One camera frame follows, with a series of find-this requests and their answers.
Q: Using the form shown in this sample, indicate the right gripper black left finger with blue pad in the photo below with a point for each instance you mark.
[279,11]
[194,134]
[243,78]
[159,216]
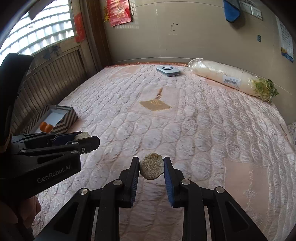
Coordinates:
[94,214]

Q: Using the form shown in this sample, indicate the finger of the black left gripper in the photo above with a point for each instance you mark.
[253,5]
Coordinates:
[40,140]
[82,146]

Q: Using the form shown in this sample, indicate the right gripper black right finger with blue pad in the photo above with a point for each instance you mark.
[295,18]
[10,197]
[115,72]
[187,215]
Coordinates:
[208,214]

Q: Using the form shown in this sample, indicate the white cut piece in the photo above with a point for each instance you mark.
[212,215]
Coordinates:
[82,136]
[152,166]

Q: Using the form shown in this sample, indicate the orange with stem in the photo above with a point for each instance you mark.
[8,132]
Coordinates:
[42,126]

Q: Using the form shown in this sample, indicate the white cut piece front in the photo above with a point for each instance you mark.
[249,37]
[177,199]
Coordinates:
[152,166]

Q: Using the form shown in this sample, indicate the person's hand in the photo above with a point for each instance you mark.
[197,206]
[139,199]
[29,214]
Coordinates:
[16,222]

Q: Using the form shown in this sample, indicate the chevron patterned gift box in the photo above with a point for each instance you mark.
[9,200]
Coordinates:
[60,117]

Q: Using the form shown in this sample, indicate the wooden radiator cover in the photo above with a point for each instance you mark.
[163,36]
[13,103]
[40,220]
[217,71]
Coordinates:
[49,81]

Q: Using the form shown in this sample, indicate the red paper strip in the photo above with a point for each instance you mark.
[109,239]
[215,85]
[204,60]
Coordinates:
[79,26]

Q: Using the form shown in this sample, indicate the white square device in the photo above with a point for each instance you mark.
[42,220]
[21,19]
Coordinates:
[168,71]

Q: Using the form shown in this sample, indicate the floral bedding pile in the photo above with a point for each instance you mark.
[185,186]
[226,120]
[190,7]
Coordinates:
[292,130]

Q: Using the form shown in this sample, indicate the window with grille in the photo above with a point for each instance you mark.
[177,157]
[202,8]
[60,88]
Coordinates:
[53,24]

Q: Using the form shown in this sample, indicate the wrapped white daikon radish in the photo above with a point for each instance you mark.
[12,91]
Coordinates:
[236,78]

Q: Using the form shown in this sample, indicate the eye chart poster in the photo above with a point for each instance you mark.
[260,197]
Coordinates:
[286,42]

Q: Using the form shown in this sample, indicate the blue grey hanging towel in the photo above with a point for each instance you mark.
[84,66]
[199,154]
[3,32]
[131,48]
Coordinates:
[231,10]

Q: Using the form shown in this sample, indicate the red wall calendar decoration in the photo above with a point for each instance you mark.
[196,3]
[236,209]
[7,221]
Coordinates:
[119,12]

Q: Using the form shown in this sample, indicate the small blue wall sticker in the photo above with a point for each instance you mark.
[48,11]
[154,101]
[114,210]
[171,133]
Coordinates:
[259,38]

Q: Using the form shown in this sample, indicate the white wall switch panel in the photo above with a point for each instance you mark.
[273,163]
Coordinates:
[249,7]

